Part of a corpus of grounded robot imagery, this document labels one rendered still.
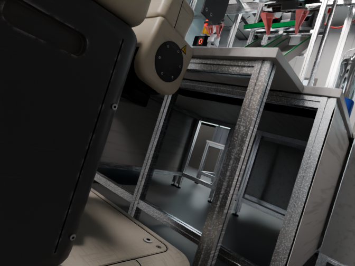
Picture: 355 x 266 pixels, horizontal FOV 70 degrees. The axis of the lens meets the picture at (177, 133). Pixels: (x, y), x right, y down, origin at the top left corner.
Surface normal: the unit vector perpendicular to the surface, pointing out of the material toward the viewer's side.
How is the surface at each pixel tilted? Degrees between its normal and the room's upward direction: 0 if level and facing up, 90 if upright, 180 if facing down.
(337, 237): 90
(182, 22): 90
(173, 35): 90
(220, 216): 90
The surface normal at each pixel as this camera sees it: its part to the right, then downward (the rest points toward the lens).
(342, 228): -0.59, -0.20
